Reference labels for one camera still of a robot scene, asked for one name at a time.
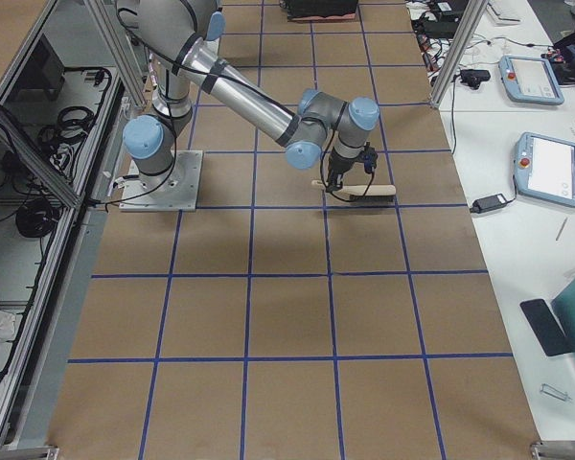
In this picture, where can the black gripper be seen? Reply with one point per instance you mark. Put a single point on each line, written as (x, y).
(336, 166)

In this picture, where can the cream hand brush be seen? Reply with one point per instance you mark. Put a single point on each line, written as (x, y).
(351, 193)

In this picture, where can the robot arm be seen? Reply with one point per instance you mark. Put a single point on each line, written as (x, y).
(324, 130)

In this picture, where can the black lined trash bin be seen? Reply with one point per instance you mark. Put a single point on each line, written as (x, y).
(319, 10)

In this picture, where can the black power adapter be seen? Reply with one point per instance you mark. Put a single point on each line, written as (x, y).
(488, 204)

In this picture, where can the lower teach pendant tablet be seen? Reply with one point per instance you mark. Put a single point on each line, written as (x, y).
(544, 168)

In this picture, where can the teach pendant tablet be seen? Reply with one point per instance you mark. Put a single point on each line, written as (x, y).
(530, 80)
(544, 168)

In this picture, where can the upper teach pendant tablet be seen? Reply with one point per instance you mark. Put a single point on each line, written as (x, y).
(530, 80)

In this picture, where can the black smartphone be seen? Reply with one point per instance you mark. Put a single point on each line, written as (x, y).
(545, 327)

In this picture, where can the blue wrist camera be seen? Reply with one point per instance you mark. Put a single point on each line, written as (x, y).
(368, 157)

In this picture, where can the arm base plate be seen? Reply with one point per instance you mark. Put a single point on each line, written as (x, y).
(174, 190)

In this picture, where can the aluminium frame post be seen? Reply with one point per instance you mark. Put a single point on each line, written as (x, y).
(465, 30)

